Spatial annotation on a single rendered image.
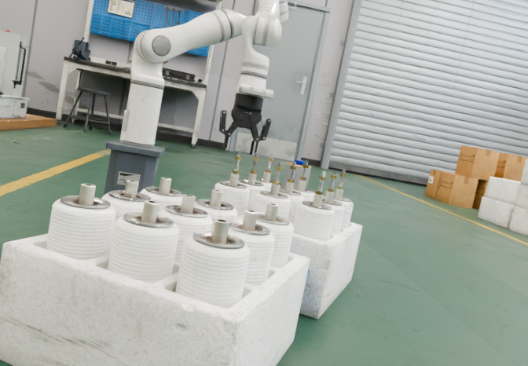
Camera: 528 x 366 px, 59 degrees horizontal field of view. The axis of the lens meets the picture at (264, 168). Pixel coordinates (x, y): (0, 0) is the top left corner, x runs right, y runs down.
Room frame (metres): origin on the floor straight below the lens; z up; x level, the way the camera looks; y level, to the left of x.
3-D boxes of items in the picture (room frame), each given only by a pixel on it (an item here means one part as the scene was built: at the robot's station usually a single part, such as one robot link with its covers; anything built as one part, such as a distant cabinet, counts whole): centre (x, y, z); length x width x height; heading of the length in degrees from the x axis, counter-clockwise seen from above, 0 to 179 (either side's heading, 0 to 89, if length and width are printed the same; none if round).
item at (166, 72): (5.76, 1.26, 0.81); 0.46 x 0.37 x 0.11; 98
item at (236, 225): (0.77, 0.01, 0.25); 0.08 x 0.08 x 0.01
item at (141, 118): (1.34, 0.37, 0.39); 0.09 x 0.09 x 0.17; 8
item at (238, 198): (1.25, 0.07, 0.16); 0.10 x 0.10 x 0.18
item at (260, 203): (1.21, -0.04, 0.16); 0.10 x 0.10 x 0.18
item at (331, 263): (1.32, -0.08, 0.09); 0.39 x 0.39 x 0.18; 69
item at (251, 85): (1.24, 0.07, 0.53); 0.11 x 0.09 x 0.06; 17
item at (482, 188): (4.76, -2.27, 0.15); 0.30 x 0.24 x 0.30; 8
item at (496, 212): (3.76, -2.07, 0.09); 0.39 x 0.39 x 0.18; 8
